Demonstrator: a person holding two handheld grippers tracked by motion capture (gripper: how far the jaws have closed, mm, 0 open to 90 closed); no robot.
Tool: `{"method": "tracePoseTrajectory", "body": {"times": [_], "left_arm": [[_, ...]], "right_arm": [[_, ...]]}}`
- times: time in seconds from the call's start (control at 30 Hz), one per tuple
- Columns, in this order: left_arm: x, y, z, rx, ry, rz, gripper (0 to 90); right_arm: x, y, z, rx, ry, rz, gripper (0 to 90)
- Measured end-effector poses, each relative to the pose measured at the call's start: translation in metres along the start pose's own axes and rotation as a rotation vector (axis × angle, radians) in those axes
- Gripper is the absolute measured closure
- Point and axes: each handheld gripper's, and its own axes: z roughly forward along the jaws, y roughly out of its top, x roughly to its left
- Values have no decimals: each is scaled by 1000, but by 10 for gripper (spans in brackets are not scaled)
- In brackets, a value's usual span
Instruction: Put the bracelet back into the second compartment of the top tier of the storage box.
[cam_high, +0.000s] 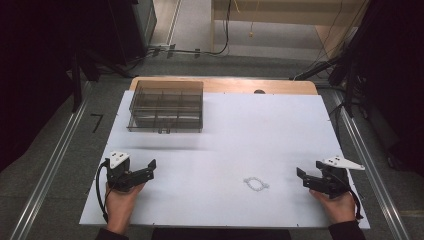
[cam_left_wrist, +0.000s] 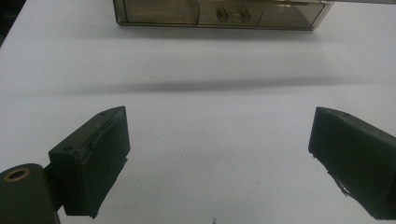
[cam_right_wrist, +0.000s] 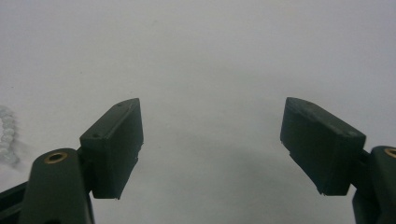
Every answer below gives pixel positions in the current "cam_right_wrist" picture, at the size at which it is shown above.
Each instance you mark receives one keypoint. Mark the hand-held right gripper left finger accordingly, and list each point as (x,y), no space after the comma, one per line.
(109,149)

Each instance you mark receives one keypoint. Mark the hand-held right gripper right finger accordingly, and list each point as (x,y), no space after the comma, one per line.
(323,146)

